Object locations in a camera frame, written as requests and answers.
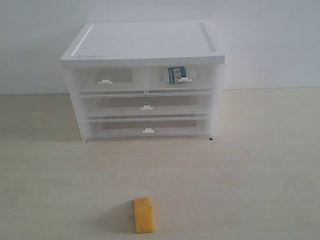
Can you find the white blue labelled bottle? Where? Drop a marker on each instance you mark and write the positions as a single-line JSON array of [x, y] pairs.
[[176, 73]]

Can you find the yellow sponge block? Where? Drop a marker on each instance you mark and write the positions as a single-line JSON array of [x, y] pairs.
[[143, 215]]

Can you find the clear bottom wide drawer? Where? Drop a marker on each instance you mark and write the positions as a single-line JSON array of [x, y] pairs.
[[147, 127]]

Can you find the clear wide drawer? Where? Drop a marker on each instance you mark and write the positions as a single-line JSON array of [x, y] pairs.
[[95, 107], [147, 127]]

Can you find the clear middle wide drawer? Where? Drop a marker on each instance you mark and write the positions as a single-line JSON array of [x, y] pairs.
[[95, 107]]

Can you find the white plastic drawer cabinet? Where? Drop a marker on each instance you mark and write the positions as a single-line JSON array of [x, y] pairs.
[[141, 45]]

